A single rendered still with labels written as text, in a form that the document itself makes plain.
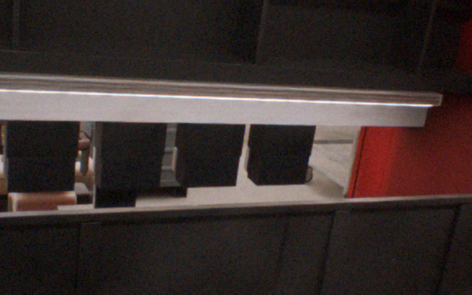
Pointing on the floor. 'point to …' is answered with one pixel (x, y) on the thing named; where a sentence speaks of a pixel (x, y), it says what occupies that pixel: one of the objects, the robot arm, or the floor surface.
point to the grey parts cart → (338, 150)
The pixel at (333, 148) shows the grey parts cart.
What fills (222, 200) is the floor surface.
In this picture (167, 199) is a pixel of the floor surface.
